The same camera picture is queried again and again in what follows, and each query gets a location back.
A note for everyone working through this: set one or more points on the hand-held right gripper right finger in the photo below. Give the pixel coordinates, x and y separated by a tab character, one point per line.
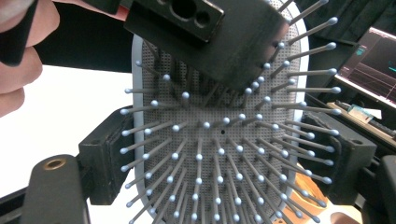
355	161

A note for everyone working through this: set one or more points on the light blue hairbrush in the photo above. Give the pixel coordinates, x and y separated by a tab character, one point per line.
218	137

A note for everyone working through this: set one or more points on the teal and white packet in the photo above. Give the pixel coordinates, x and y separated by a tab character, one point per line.
361	113

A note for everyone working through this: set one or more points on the dark curtain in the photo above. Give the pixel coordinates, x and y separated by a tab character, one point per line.
358	12

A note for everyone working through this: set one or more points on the dark side desk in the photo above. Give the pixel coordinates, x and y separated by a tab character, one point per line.
383	130

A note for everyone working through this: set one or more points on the computer monitor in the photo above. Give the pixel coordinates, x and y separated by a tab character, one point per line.
373	68

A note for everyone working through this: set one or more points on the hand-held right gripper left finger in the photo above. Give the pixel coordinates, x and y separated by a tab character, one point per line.
102	161

